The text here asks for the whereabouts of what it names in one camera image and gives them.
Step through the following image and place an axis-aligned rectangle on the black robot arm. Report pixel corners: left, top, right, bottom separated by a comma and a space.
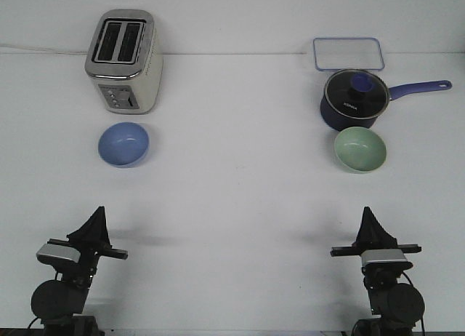
31, 206, 128, 335
330, 207, 425, 335

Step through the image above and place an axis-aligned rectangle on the blue bowl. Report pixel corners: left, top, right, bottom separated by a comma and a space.
97, 122, 150, 168

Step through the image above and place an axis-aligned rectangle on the silver two-slot toaster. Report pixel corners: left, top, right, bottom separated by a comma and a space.
84, 9, 163, 115

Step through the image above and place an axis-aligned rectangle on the clear blue-rimmed container lid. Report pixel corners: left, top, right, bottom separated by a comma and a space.
312, 37, 385, 71

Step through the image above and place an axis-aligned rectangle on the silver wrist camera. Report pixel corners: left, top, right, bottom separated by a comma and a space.
360, 249, 407, 268
36, 243, 81, 265

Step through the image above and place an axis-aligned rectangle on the glass pot lid blue knob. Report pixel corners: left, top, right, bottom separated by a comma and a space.
324, 69, 389, 119

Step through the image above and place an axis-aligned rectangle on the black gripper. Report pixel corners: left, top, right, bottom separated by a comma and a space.
47, 206, 128, 278
330, 207, 421, 278

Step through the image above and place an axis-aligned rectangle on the green bowl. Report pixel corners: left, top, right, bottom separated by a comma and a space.
333, 127, 387, 174

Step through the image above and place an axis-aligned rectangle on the white toaster power cord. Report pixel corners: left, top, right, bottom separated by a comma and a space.
0, 41, 89, 55

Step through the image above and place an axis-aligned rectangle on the blue saucepan with handle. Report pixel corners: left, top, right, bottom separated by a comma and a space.
320, 79, 453, 131

